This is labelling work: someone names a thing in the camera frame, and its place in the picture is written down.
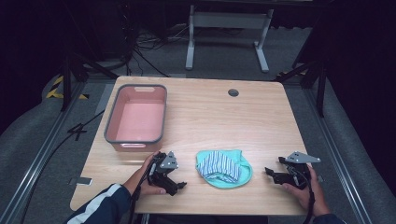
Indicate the person's left hand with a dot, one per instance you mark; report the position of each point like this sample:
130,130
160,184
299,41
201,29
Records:
141,180

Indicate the teal and striped cloth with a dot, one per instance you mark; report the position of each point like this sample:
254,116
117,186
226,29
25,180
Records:
221,169

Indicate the aluminium floor rail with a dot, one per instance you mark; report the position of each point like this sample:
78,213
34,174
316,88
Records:
339,161
37,161

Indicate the person's right hand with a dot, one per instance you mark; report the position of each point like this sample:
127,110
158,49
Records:
311,196

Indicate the white metal desk frame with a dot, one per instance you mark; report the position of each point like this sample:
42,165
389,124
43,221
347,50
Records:
229,20

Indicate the black metal stand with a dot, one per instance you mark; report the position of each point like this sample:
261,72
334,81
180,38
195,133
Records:
314,74
70,77

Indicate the silver tape piece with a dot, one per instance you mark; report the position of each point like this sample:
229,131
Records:
81,181

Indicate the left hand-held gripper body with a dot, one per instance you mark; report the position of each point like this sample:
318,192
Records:
164,169

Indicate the pink bin with grey rim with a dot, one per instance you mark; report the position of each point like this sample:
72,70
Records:
139,119

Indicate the yellow and black floor tape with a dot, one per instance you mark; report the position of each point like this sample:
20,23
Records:
54,91

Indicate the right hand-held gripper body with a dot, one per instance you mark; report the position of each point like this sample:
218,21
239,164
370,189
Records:
298,169

